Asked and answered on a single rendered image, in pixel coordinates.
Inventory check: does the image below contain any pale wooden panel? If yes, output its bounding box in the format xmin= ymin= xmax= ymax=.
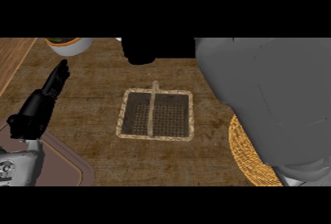
xmin=0 ymin=37 xmax=38 ymax=97

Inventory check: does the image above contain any white plant pot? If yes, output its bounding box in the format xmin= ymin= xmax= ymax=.
xmin=44 ymin=37 xmax=96 ymax=57

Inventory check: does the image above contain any rectangular wicker basket with handle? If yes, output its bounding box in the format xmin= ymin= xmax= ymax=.
xmin=115 ymin=80 xmax=195 ymax=143

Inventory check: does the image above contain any brown rounded tray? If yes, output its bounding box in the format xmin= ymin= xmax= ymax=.
xmin=0 ymin=117 xmax=96 ymax=187

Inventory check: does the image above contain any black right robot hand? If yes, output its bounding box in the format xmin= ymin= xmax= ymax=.
xmin=119 ymin=37 xmax=196 ymax=66

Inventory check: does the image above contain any round yellow woven placemat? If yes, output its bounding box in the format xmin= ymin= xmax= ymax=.
xmin=226 ymin=113 xmax=285 ymax=187

